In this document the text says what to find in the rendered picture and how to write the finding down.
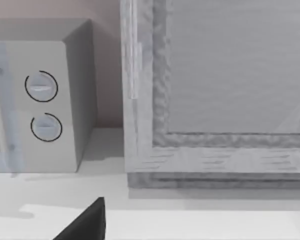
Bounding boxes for large microwave knob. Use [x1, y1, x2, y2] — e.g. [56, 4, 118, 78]
[24, 70, 59, 103]

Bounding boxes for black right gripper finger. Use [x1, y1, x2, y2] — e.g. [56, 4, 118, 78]
[52, 196, 107, 240]

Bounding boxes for microwave oven door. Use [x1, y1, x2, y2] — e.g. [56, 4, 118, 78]
[0, 41, 25, 173]

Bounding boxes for grey wooden cabinet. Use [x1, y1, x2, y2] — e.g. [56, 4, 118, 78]
[119, 0, 300, 190]

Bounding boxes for small microwave knob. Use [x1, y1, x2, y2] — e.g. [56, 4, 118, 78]
[30, 112, 63, 143]

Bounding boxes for pale microwave oven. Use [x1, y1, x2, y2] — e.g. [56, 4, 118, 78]
[0, 17, 98, 174]

